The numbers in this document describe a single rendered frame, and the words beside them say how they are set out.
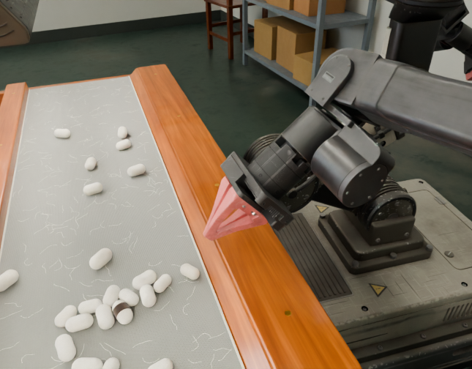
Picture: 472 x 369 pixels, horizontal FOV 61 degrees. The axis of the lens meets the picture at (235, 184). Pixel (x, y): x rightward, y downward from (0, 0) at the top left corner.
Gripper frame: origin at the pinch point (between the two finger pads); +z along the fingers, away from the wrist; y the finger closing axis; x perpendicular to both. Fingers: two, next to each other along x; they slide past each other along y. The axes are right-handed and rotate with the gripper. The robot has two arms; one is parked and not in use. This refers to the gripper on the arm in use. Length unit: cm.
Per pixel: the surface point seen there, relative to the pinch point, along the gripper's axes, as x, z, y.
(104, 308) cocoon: -2.6, 17.3, -1.0
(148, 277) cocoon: 1.7, 12.5, -4.5
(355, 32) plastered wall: 143, -102, -211
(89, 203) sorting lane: -1.5, 19.2, -27.9
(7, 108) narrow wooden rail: -15, 31, -74
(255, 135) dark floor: 114, -3, -168
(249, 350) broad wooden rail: 8.3, 5.8, 10.8
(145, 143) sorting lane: 7.2, 8.8, -47.1
